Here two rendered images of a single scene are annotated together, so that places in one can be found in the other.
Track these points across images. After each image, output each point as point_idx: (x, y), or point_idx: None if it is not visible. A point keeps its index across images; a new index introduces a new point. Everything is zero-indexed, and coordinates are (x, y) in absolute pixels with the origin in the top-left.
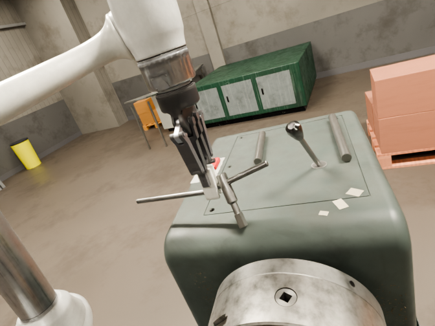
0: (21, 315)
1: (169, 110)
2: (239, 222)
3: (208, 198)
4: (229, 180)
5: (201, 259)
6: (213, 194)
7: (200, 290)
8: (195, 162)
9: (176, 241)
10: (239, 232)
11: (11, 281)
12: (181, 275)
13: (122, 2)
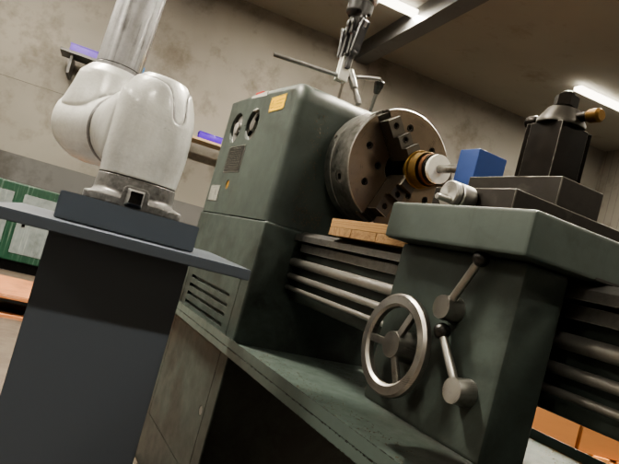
0: (126, 58)
1: (363, 9)
2: (358, 99)
3: (340, 77)
4: (356, 75)
5: (332, 105)
6: (344, 76)
7: (313, 132)
8: (361, 44)
9: (313, 88)
10: (356, 106)
11: (154, 19)
12: (309, 111)
13: None
